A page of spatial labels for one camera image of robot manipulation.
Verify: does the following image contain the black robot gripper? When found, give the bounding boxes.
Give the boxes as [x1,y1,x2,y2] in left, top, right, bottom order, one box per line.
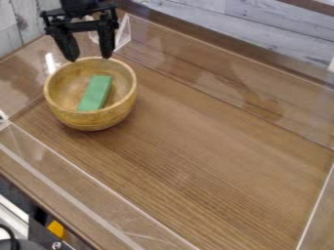
[40,2,119,62]

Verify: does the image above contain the black cable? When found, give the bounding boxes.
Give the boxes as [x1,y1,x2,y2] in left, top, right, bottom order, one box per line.
[0,224,21,250]

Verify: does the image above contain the yellow label sticker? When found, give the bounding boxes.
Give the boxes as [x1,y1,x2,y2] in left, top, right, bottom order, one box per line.
[47,221,65,239]

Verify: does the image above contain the brown wooden bowl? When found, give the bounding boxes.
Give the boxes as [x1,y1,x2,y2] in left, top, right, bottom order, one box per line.
[43,57,138,131]

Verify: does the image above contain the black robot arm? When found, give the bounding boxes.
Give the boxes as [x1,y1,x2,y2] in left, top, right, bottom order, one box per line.
[39,0,119,62]

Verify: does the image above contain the green rectangular block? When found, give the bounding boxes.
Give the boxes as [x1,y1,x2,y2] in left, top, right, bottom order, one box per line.
[77,75,112,111]

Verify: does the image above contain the clear acrylic tray wall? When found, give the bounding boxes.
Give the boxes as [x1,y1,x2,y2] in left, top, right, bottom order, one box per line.
[0,117,199,250]

